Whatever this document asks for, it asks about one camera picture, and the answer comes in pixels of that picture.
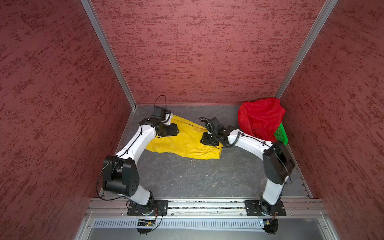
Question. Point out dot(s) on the green plastic basket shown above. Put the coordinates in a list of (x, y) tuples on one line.
[(281, 135)]

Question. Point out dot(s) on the right corner aluminium profile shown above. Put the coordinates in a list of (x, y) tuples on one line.
[(317, 26)]

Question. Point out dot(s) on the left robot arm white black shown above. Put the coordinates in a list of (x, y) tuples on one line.
[(120, 176)]

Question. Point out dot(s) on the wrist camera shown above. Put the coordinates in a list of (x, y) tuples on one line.
[(159, 114), (214, 123)]

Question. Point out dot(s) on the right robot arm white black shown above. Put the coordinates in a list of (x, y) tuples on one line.
[(277, 161)]

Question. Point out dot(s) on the circuit board with wires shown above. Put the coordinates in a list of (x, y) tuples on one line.
[(145, 226), (271, 226)]

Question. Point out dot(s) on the corner aluminium profile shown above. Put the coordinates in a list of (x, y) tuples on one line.
[(97, 26), (317, 26)]

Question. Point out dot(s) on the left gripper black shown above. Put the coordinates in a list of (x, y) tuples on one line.
[(173, 131)]

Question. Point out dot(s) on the aluminium mounting rail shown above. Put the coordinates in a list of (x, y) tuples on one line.
[(296, 208)]

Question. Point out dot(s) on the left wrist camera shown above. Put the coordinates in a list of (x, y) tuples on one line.
[(159, 114)]

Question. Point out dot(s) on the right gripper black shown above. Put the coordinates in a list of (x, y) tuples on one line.
[(205, 140)]

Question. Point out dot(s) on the red shorts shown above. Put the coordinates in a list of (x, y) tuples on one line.
[(261, 118)]

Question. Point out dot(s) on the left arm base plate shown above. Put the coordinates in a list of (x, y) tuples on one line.
[(155, 208)]

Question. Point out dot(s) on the left circuit board with wires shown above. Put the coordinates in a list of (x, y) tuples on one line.
[(145, 226)]

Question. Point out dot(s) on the left corner aluminium profile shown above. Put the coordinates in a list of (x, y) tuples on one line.
[(97, 26)]

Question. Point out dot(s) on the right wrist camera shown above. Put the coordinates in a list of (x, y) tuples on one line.
[(214, 123)]

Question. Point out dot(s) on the yellow shorts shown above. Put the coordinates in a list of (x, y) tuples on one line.
[(187, 143)]

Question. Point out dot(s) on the white perforated vent strip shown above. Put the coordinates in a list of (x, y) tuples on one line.
[(191, 224)]

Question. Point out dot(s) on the right circuit board with wires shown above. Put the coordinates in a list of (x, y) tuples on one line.
[(271, 226)]

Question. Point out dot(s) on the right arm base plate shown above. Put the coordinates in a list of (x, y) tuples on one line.
[(252, 207)]

